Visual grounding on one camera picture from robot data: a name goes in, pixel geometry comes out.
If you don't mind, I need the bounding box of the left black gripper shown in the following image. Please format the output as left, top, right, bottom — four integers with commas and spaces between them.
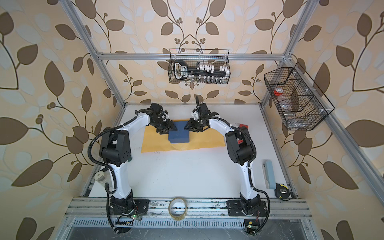
151, 118, 179, 133

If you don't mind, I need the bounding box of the blue gift box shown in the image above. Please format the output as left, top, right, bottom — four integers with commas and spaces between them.
168, 121, 190, 144

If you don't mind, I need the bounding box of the yellow orange wrapping paper sheet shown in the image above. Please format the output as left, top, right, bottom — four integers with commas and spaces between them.
141, 121, 226, 153

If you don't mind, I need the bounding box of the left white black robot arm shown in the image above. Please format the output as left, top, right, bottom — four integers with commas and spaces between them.
88, 103, 177, 234

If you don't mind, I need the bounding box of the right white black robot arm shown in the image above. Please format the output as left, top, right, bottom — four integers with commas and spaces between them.
185, 97, 271, 236

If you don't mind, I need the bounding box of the red tape dispenser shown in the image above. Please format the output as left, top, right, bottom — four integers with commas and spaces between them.
235, 123, 249, 129

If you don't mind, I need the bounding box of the light blue phone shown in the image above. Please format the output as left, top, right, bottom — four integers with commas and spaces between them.
262, 160, 276, 190

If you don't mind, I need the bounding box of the clear tape roll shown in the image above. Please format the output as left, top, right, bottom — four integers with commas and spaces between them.
168, 198, 188, 221

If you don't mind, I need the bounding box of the black yellow tape measure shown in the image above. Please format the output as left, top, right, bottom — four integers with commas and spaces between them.
275, 184, 290, 201

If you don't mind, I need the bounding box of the black socket set rail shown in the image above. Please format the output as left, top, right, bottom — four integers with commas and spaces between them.
171, 60, 231, 80

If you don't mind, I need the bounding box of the back black wire basket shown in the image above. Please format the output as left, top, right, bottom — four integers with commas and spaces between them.
168, 48, 231, 85

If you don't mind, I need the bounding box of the side black wire basket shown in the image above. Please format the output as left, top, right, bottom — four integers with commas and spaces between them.
264, 63, 335, 131

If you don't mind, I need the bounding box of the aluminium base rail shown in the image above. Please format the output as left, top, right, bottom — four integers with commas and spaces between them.
65, 198, 313, 220

